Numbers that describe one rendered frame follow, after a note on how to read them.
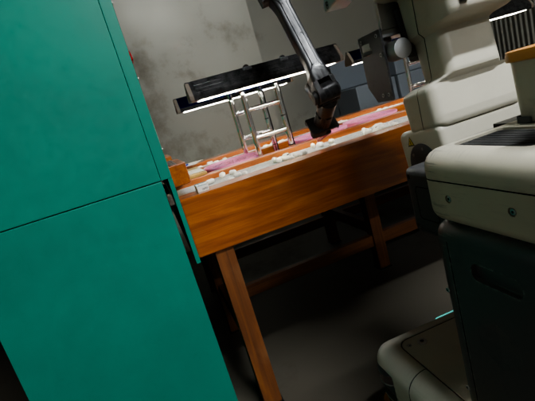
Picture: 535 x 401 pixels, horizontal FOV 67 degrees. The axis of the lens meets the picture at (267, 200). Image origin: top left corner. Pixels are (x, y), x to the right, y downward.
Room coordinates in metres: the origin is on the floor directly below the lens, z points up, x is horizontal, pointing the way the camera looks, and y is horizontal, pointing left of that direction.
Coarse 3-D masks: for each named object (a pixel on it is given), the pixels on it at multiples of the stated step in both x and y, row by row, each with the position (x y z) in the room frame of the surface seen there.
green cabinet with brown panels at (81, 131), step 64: (0, 0) 1.07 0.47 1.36; (64, 0) 1.11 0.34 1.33; (0, 64) 1.06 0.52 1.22; (64, 64) 1.09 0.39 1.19; (128, 64) 1.13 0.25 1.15; (0, 128) 1.05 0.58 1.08; (64, 128) 1.08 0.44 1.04; (128, 128) 1.12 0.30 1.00; (0, 192) 1.03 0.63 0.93; (64, 192) 1.07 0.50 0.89
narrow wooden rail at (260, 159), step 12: (372, 120) 1.82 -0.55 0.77; (384, 120) 1.81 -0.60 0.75; (336, 132) 1.77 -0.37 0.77; (348, 132) 1.77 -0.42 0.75; (300, 144) 1.71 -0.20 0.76; (264, 156) 1.67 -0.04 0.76; (276, 156) 1.68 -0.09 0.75; (228, 168) 1.63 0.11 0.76; (240, 168) 1.65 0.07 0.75; (192, 180) 1.60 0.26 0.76; (204, 180) 1.61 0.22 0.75
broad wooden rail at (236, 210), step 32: (384, 128) 1.44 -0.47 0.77; (288, 160) 1.34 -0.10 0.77; (320, 160) 1.28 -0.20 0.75; (352, 160) 1.30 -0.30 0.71; (384, 160) 1.33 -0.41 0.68; (192, 192) 1.27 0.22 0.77; (224, 192) 1.20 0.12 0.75; (256, 192) 1.22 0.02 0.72; (288, 192) 1.25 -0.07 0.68; (320, 192) 1.27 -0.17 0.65; (352, 192) 1.30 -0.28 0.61; (192, 224) 1.17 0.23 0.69; (224, 224) 1.19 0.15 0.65; (256, 224) 1.22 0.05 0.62; (288, 224) 1.24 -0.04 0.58
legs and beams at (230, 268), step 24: (408, 192) 2.66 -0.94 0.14; (336, 216) 2.36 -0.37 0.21; (360, 216) 2.12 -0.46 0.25; (264, 240) 2.41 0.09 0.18; (336, 240) 2.50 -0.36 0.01; (360, 240) 1.94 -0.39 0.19; (384, 240) 1.96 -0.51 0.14; (216, 264) 1.75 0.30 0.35; (312, 264) 1.87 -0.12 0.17; (384, 264) 1.95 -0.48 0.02; (216, 288) 1.75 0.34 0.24; (240, 288) 1.20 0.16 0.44; (264, 288) 1.81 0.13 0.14; (240, 312) 1.19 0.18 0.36; (264, 360) 1.20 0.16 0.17; (264, 384) 1.19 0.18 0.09
